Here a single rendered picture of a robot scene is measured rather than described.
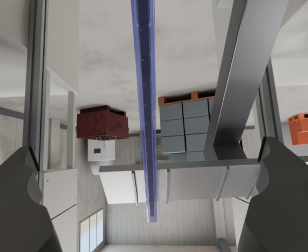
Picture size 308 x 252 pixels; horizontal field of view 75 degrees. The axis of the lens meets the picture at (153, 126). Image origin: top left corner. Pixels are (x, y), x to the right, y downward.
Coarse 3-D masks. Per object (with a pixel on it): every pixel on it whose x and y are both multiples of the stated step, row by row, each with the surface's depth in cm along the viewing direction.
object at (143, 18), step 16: (144, 0) 12; (144, 16) 12; (144, 32) 13; (144, 48) 13; (144, 64) 14; (144, 80) 15; (144, 96) 16; (144, 112) 17; (144, 128) 18; (144, 144) 19; (144, 160) 21; (144, 176) 22
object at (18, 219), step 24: (0, 168) 9; (24, 168) 9; (0, 192) 8; (24, 192) 8; (0, 216) 7; (24, 216) 7; (48, 216) 7; (0, 240) 6; (24, 240) 6; (48, 240) 6
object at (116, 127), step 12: (96, 108) 367; (108, 108) 361; (84, 120) 364; (96, 120) 353; (108, 120) 355; (120, 120) 393; (84, 132) 360; (96, 132) 350; (108, 132) 352; (120, 132) 388
